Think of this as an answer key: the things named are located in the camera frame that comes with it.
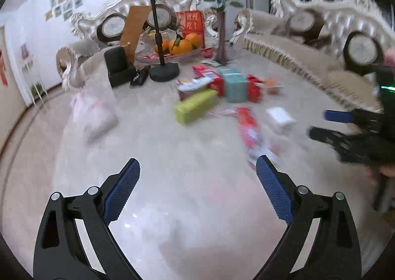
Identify black remote control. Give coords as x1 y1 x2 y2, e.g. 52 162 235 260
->
130 65 152 87

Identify ornate cream marble coffee table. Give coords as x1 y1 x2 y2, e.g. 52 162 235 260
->
52 48 385 280

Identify red knot wall ornament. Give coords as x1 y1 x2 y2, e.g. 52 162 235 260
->
0 50 9 87

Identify small white carton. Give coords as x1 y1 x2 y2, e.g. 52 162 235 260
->
266 107 297 134

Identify brown slender vase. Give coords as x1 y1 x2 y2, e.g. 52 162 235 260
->
213 9 231 65

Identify round embroidered brown cushion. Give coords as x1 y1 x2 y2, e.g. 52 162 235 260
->
145 5 180 33
285 9 325 43
343 31 385 76
97 13 128 46

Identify crumpled red wrapper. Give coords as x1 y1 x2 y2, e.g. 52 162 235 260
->
246 74 263 103

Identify small orange wrapper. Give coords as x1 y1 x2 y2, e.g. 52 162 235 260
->
265 78 283 96

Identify glass fruit bowl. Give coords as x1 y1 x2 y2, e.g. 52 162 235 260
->
135 29 208 65

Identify white and pink tissue pack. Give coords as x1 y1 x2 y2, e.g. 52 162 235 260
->
70 86 120 145

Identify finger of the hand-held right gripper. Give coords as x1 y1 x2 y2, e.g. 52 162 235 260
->
309 126 371 157
323 109 375 128

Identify lime green carton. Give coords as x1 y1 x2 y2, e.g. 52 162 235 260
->
174 89 219 126

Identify tan cardboard box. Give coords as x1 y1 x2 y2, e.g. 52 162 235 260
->
119 5 152 63

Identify black case base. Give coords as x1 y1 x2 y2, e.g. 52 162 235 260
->
109 64 137 88

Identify ornate cream long sofa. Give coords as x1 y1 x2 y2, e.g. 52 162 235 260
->
232 0 395 115

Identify long red printed packet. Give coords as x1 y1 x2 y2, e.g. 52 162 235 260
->
236 107 282 161

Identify white slim side stand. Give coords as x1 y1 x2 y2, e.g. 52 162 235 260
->
20 54 49 108

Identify white and green flat packet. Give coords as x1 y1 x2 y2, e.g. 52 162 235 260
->
176 78 214 93

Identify black phone stand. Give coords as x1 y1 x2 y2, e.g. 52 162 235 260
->
138 0 180 82

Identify red gift box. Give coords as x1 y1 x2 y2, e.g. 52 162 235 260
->
176 10 206 40

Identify teal carton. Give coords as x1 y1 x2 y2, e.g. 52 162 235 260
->
220 68 249 103

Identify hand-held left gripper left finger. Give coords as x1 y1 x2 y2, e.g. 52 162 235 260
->
32 158 142 280

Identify orange fruit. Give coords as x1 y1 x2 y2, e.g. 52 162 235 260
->
154 38 170 54
169 38 194 56
185 33 203 49

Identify red and white carton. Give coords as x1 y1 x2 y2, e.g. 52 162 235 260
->
193 64 225 97

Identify ornate cream two-seat sofa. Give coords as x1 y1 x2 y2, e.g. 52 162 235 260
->
56 0 224 93

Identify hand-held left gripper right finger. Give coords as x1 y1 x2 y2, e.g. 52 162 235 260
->
256 154 362 280

